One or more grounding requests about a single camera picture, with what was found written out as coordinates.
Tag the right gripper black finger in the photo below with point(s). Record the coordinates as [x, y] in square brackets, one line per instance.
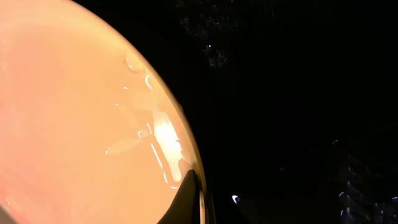
[185, 207]

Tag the yellow plate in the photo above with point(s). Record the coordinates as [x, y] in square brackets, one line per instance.
[89, 131]

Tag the black round tray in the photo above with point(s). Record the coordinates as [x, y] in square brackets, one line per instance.
[293, 104]

